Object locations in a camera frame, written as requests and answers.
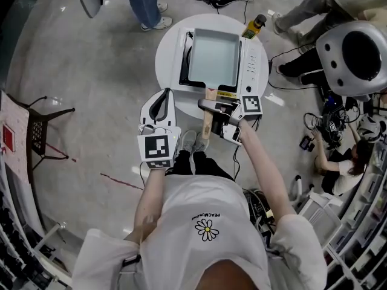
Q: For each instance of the yellow oil bottle black cap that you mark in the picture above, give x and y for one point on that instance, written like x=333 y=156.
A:
x=252 y=29

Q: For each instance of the black metal chair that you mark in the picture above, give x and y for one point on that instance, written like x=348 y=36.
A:
x=37 y=131

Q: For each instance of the person's black trousers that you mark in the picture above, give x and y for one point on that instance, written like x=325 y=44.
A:
x=205 y=166

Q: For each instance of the small black device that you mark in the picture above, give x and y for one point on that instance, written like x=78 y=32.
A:
x=306 y=143

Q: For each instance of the round white table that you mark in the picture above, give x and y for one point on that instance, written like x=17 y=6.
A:
x=164 y=56

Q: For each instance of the white drawer cart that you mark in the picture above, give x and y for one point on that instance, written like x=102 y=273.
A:
x=320 y=216

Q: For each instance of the person's grey sneaker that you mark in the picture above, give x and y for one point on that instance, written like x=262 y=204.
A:
x=201 y=143
x=187 y=142

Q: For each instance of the white helmet shell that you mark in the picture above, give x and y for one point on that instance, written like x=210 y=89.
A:
x=370 y=128

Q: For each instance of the dark storage shelf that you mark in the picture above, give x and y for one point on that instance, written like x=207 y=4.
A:
x=18 y=246

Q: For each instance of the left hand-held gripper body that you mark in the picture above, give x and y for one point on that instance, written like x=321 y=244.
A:
x=157 y=146

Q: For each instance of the red book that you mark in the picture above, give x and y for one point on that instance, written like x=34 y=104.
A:
x=8 y=137

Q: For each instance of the white tube frame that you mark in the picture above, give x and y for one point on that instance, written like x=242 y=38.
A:
x=297 y=189

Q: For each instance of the large grey domed shell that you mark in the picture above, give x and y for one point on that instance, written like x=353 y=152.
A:
x=332 y=50

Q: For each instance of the person's left forearm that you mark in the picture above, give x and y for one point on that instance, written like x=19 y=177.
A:
x=151 y=198

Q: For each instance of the white storage shelf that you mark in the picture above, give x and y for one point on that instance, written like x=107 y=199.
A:
x=359 y=222

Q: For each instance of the person's right forearm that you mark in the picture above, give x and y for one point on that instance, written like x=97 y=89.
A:
x=266 y=174

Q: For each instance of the person's grey left sneaker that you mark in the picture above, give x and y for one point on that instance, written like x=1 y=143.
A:
x=187 y=142

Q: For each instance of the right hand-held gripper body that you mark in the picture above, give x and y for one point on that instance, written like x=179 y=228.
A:
x=251 y=105

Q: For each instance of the person's grey right sneaker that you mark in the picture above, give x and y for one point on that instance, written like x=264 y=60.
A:
x=201 y=143

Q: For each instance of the person's white flower t-shirt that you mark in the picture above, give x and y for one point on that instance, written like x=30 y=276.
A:
x=196 y=252

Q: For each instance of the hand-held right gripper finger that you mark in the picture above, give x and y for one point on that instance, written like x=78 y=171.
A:
x=211 y=105

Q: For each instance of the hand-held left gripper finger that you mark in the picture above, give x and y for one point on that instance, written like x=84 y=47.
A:
x=172 y=107
x=146 y=109

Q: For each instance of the white portable stove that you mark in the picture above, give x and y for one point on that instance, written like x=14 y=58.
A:
x=252 y=62

